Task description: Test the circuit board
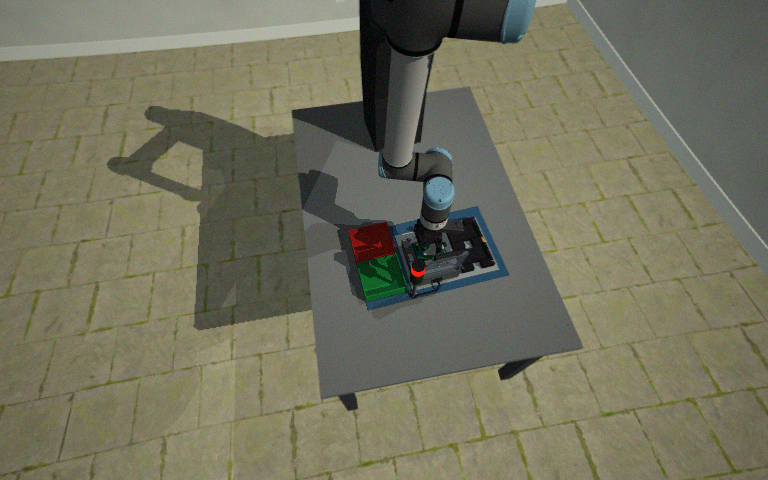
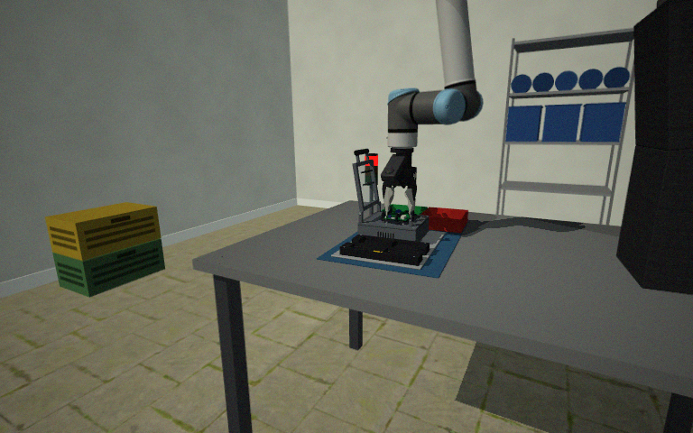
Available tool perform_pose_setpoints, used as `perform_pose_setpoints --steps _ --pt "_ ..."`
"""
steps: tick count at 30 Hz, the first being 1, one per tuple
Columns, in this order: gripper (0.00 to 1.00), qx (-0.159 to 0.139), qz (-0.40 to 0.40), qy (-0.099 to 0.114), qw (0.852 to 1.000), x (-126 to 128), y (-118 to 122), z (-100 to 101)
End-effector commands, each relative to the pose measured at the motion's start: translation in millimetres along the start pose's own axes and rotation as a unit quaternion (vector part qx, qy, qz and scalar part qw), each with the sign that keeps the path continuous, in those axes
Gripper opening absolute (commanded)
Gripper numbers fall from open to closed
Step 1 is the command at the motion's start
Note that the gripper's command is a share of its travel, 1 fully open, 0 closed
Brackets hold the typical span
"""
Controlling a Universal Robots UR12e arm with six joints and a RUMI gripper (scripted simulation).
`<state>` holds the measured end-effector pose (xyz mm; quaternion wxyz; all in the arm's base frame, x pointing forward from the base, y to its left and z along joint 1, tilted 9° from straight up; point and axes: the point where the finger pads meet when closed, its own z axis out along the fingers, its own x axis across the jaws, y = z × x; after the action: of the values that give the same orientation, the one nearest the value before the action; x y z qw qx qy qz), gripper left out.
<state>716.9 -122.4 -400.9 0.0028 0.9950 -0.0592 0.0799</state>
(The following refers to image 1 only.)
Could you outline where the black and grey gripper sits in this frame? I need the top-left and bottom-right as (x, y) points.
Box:
(414, 219), (442, 259)

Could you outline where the green circuit board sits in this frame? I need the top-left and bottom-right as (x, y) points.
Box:
(413, 243), (446, 260)

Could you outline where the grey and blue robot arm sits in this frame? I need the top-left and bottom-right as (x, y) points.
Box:
(371, 0), (536, 234)

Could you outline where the red bin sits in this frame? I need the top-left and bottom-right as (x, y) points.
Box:
(349, 222), (396, 264)

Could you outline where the green bin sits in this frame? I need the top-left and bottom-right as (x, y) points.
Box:
(357, 254), (407, 302)

